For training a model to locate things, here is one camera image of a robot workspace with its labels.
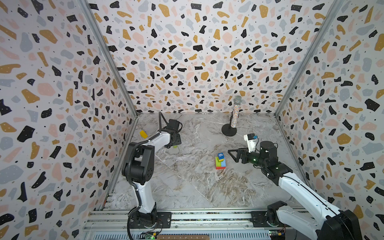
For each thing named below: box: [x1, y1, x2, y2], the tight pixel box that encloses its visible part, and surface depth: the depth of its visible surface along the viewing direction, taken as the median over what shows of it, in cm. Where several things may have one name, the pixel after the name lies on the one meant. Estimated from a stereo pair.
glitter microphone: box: [230, 95, 243, 129], surface depth 93 cm
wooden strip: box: [156, 235, 210, 240], surface depth 69 cm
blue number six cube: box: [217, 152, 225, 160], surface depth 89 cm
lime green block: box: [215, 156, 222, 167], surface depth 92 cm
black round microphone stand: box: [221, 119, 237, 137], surface depth 114 cm
